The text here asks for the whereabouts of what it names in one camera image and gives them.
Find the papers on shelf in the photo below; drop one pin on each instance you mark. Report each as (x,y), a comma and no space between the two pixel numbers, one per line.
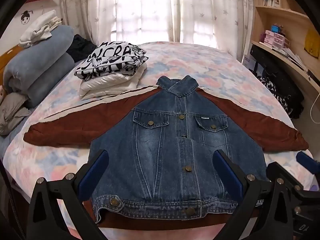
(296,58)

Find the stack of white clothes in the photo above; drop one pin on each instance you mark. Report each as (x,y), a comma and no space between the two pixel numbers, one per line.
(41,27)

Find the wooden shelf unit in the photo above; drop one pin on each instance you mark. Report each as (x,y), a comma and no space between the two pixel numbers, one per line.
(287,17)

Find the folded white puffer jacket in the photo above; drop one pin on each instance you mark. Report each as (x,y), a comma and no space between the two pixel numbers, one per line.
(105,86)

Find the black and white printed garment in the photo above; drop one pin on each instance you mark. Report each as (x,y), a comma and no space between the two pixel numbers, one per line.
(112,57)

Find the grey cloth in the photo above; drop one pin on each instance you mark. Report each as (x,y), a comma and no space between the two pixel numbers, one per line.
(12,112)

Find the yellow pouch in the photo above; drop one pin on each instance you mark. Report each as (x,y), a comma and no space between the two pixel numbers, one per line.
(312,42)

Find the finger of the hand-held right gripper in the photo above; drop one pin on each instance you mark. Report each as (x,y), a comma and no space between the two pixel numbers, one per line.
(306,161)
(281,171)

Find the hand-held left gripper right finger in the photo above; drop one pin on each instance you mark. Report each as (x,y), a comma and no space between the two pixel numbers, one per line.
(228,176)

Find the denim jacket with brown sleeves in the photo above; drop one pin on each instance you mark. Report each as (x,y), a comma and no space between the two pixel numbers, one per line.
(162,142)

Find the pink drawer organizer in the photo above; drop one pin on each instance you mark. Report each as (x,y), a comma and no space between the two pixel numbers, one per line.
(275,40)

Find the wooden headboard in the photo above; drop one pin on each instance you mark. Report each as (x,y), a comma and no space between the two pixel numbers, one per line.
(7,60)

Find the black and white patterned cloth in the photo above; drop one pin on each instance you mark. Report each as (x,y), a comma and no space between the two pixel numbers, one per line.
(275,92)

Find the pastel patterned bed blanket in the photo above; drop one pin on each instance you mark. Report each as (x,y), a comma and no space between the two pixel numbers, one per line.
(195,60)

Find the cartoon face wall sticker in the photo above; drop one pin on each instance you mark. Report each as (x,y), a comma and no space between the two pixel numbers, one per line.
(25,17)

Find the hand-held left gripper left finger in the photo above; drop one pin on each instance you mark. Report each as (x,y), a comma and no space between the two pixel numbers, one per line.
(93,176)

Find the white floral curtain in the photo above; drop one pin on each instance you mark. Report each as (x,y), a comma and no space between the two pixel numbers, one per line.
(150,10)

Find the folded blue blanket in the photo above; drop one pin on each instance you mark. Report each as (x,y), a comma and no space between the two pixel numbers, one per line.
(42,65)

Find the small blue box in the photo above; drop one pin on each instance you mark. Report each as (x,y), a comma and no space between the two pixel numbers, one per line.
(276,28)

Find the purple cloth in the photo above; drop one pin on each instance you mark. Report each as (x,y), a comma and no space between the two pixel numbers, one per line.
(313,187)

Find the black bag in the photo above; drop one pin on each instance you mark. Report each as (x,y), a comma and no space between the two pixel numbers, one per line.
(275,72)

